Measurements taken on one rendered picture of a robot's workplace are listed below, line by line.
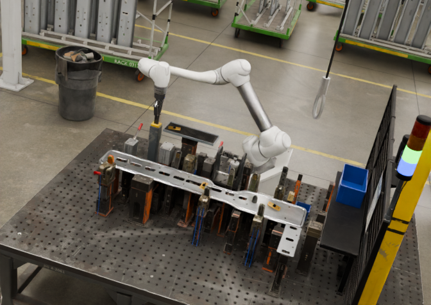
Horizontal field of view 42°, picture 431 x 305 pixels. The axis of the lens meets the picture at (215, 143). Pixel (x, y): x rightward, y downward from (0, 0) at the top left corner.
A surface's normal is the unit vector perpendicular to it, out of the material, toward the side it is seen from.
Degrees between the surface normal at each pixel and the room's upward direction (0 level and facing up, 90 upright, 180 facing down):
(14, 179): 0
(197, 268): 0
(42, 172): 0
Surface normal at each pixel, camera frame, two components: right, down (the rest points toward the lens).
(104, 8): -0.14, 0.42
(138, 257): 0.16, -0.86
